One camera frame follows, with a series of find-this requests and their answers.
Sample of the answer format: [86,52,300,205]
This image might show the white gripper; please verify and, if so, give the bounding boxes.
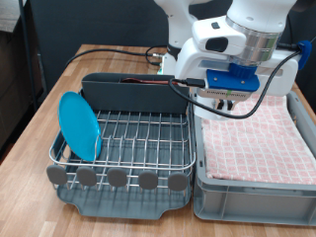
[174,37,299,112]

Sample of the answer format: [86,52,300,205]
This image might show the red-brown wooden spoon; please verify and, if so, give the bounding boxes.
[119,77,176,87]

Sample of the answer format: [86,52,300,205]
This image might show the blue plate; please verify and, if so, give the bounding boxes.
[57,91,103,163]

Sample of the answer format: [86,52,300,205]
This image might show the pink checked cloth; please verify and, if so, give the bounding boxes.
[200,93,316,186]

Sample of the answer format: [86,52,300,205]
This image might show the dark grey cutlery holder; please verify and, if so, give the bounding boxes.
[81,72,191,115]

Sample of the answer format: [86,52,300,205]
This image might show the grey plastic crate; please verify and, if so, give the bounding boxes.
[191,90,316,227]

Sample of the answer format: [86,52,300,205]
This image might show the grey plastic drain tray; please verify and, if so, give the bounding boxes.
[48,90,196,221]

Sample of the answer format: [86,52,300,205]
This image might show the black metal pole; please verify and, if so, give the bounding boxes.
[18,0,39,112]

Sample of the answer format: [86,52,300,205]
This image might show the dark background furniture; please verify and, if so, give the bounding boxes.
[0,29,43,159]

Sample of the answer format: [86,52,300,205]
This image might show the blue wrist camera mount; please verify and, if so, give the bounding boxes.
[197,63,261,102]

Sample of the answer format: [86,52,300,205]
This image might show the black camera cable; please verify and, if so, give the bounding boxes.
[168,35,316,120]

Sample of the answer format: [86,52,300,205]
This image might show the blue cable clip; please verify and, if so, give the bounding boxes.
[296,39,313,71]

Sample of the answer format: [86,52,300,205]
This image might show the thick black cable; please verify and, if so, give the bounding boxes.
[63,44,169,70]

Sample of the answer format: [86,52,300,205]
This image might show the metal wire dish rack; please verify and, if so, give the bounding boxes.
[45,88,198,196]

